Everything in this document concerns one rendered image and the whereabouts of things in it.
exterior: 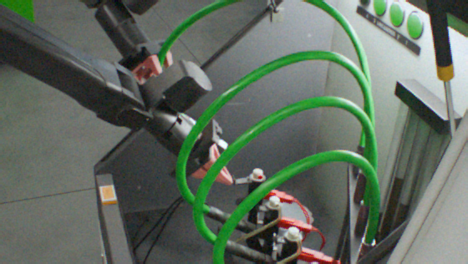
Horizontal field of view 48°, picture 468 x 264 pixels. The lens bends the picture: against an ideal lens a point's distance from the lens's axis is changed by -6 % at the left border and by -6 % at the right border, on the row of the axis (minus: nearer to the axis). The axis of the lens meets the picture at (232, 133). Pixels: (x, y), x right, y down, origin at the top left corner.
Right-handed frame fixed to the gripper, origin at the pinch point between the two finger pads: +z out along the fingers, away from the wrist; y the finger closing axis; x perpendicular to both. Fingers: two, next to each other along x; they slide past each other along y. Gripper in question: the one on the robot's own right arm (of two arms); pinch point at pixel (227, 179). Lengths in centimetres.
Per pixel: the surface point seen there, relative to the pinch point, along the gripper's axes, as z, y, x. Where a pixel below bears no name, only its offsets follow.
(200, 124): -15.2, 8.0, -10.4
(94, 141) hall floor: 36, -122, 192
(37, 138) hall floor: 11, -147, 193
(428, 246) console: 1.2, 25.4, -36.2
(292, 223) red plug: 9.0, 5.3, -8.5
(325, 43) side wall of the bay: 9.0, 23.6, 37.8
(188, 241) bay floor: 16.0, -25.3, 16.9
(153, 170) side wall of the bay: 2.3, -23.2, 28.1
